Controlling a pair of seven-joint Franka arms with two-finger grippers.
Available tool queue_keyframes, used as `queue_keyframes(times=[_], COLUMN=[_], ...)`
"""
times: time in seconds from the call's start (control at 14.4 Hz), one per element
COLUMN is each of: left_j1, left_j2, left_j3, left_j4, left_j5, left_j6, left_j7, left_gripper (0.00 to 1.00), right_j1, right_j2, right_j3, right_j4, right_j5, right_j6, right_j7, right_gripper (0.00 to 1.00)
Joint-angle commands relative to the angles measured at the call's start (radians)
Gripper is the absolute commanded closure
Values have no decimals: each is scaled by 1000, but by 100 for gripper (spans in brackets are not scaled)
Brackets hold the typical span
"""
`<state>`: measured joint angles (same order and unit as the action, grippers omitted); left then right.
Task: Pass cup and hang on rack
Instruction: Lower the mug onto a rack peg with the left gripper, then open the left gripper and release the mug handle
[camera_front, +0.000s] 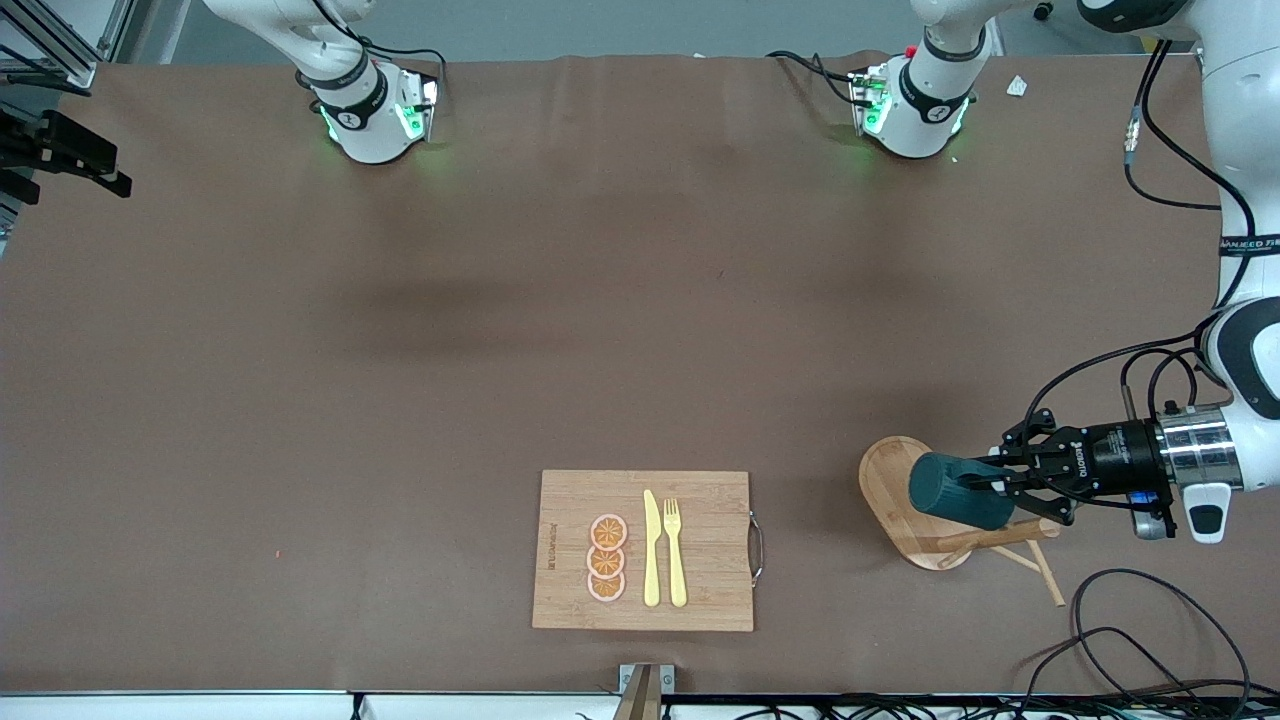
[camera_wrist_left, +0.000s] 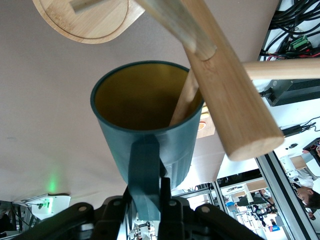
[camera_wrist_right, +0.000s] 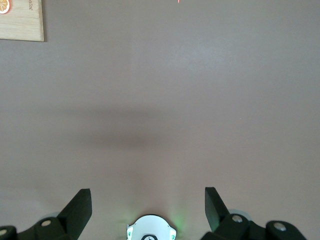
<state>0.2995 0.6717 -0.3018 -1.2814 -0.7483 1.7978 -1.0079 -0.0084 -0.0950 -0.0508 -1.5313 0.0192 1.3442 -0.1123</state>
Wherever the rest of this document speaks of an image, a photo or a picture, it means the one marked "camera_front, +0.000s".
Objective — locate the bamboo cutting board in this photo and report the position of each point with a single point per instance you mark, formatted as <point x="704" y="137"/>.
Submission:
<point x="700" y="540"/>

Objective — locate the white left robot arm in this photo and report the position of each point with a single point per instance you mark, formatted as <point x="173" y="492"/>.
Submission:
<point x="1245" y="120"/>

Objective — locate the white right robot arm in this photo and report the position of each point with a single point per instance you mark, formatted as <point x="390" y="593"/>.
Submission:
<point x="370" y="130"/>

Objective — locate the yellow plastic knife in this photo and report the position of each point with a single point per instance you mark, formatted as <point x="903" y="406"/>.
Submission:
<point x="651" y="560"/>

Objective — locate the white paper scrap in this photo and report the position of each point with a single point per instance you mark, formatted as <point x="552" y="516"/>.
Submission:
<point x="1017" y="86"/>

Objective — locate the white table edge rail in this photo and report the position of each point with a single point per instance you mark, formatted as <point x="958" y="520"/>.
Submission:
<point x="200" y="705"/>

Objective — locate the brown table cover mat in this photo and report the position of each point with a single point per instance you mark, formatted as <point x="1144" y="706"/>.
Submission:
<point x="400" y="500"/>

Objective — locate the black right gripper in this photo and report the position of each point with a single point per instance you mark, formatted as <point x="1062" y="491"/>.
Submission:
<point x="72" y="143"/>

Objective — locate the grey metal bracket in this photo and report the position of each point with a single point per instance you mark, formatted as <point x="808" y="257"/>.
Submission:
<point x="668" y="676"/>

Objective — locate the yellow plastic fork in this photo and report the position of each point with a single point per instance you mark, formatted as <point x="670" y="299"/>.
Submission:
<point x="677" y="570"/>

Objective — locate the brown camera post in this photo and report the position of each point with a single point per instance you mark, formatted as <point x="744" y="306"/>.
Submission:
<point x="640" y="700"/>

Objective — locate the dark teal cup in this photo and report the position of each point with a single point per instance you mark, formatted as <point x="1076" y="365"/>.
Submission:
<point x="950" y="495"/>

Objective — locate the aluminium frame post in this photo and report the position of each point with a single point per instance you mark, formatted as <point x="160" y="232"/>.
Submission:
<point x="80" y="75"/>

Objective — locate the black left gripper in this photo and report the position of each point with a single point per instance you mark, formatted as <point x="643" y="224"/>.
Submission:
<point x="1118" y="453"/>

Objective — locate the wooden cup rack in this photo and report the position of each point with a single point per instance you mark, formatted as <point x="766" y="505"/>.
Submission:
<point x="890" y="490"/>

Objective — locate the black caster wheel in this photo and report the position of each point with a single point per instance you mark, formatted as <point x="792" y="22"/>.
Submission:
<point x="1045" y="12"/>

